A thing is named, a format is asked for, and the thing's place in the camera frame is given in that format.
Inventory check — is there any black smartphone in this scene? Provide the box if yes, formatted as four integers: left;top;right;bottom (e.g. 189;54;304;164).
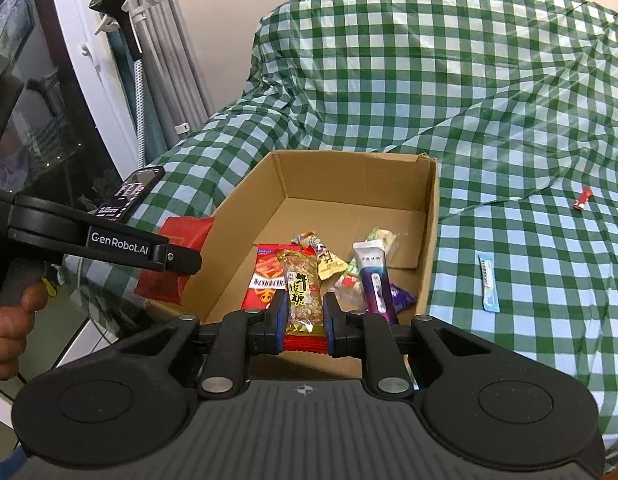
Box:
95;165;166;221

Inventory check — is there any yellow dark snack packet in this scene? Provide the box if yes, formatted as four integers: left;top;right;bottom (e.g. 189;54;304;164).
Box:
291;231;350;281

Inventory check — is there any white purple snack packet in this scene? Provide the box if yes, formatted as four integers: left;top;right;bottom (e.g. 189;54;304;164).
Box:
352;241;398;326

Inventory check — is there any red blue-edged snack packet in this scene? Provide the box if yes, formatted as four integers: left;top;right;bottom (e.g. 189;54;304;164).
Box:
240;243;290;312

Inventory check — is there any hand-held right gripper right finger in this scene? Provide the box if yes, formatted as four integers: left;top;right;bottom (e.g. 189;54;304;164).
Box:
322;292;494;399

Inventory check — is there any yellow tag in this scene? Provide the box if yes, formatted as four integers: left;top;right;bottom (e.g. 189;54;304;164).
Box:
41;265;58;300

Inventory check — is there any brown cardboard box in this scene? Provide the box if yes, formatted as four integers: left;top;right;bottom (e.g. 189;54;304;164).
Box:
141;149;440;381

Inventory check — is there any person's left hand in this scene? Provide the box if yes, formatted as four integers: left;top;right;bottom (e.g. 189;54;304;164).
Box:
0;280;50;382

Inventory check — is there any long red snack packet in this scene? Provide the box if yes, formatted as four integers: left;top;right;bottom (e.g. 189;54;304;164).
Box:
283;332;330;357

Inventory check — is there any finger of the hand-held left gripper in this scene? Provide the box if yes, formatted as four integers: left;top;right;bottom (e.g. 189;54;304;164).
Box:
159;240;204;277

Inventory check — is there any grey curtain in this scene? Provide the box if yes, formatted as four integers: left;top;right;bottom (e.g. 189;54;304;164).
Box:
86;0;216;161

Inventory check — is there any clear candy packet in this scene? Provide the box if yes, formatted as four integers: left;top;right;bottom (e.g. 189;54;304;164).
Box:
333;269;366;311

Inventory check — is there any window with white frame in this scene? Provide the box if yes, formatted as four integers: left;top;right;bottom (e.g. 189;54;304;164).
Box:
0;0;146;211

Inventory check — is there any red square snack packet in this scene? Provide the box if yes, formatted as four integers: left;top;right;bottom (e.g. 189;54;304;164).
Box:
134;216;217;306

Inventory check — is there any black handled device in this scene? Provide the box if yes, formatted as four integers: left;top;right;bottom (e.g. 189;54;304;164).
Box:
89;0;144;58

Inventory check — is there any light blue white sachet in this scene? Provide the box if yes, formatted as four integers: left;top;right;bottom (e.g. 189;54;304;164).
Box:
478;254;500;313

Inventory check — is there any tan green snack packet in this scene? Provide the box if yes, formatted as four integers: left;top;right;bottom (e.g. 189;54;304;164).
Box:
280;250;326;337

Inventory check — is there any clear green snack packet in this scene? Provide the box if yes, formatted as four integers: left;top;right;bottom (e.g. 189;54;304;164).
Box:
364;227;400;262

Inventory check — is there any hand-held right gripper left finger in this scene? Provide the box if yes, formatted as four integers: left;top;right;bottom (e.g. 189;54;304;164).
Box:
116;304;290;402

